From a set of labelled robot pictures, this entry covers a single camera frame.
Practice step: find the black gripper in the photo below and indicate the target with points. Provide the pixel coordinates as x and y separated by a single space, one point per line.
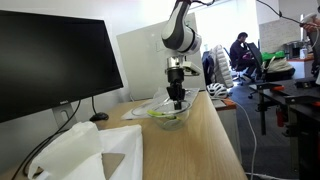
175 89

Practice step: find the clear glass bowl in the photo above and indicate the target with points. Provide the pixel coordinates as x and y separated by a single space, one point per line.
171 121

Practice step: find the yellow green marker pen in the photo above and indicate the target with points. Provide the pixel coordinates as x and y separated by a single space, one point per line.
160 114

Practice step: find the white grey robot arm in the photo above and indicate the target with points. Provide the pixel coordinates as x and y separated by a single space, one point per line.
181 40

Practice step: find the white bicycle helmet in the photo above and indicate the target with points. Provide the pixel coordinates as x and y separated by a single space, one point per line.
217 90

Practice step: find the white puffy jacket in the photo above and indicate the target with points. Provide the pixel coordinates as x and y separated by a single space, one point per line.
221 72

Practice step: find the white whiteboard panel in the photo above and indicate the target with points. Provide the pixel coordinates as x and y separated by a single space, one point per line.
144 58

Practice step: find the seated person in dark clothes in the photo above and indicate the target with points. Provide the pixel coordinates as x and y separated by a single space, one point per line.
240 56

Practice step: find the black computer mouse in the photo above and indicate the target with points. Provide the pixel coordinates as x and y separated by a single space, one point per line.
99 116

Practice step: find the silver monitor stand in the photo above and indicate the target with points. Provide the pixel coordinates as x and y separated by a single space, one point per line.
64 116

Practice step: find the black workbench with clamps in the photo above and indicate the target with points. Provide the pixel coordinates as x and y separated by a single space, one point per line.
299 99

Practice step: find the black computer monitor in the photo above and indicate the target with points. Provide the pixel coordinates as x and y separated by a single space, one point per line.
47 61

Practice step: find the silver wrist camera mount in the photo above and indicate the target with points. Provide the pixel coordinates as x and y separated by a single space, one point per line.
185 65

